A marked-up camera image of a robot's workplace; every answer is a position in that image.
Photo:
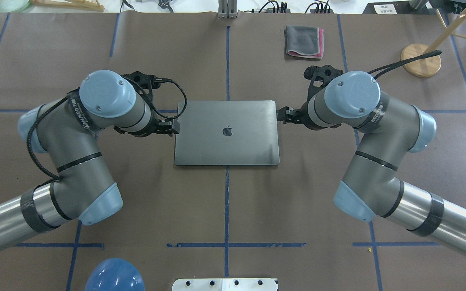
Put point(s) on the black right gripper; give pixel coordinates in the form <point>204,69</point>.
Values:
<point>302,114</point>

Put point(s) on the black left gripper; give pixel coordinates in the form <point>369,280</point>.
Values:
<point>155,128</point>

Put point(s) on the grey laptop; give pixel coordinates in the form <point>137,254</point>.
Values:
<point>227,133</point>

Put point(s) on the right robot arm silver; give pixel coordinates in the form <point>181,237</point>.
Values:
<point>391,128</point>

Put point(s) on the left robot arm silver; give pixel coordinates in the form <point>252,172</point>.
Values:
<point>61,139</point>

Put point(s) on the grey pink folded cloth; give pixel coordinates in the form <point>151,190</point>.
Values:
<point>304,41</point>

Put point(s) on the wooden mug tree stand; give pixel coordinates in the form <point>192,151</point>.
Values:
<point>424,61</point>

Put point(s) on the wooden dish rack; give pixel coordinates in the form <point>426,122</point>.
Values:
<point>81,5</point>

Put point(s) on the blue desk lamp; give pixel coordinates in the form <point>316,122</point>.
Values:
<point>115,274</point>

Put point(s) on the green glass plate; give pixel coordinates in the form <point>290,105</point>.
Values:
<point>13,6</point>

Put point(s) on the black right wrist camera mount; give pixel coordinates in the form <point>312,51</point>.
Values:
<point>320,77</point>

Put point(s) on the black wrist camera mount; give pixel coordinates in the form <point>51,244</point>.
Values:
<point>144,84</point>
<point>320,77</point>

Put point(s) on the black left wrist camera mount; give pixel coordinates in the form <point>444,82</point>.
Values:
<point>144,84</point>

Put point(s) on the aluminium frame post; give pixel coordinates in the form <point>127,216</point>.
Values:
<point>227,9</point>

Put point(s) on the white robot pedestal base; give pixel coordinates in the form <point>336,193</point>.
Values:
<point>225,284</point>

